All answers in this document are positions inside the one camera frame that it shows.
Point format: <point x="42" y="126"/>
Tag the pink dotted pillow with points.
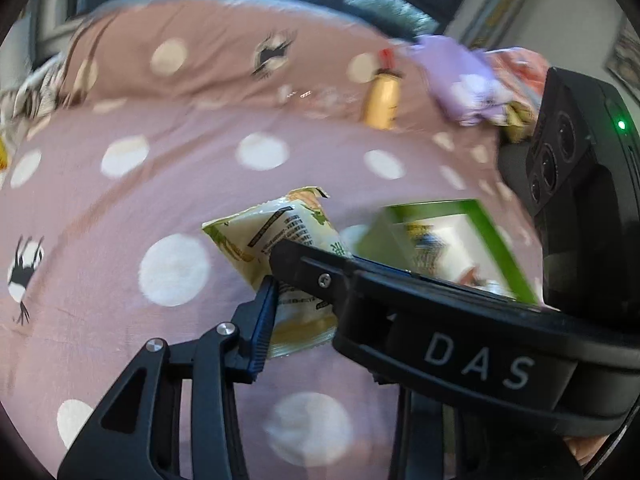
<point x="210" y="35"/>

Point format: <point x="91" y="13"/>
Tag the striped white cloth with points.
<point x="30" y="95"/>

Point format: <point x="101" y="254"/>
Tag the person's right hand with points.
<point x="587" y="452"/>

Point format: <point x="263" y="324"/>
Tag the green white snack packet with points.
<point x="260" y="230"/>

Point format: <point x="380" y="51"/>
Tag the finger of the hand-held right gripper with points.
<point x="310" y="265"/>

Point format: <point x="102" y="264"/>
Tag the pink dotted bed sheet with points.
<point x="125" y="210"/>

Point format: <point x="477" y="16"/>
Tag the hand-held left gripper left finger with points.
<point x="260" y="330"/>

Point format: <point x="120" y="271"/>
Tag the green cardboard box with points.
<point x="487" y="242"/>

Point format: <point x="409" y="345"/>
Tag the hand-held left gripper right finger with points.
<point x="420" y="440"/>

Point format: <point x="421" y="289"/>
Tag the orange patterned cloth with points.
<point x="520" y="67"/>

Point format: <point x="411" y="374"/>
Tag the purple printed cloth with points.
<point x="450" y="70"/>

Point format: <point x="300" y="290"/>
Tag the yellow bottle with red straw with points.
<point x="382" y="102"/>

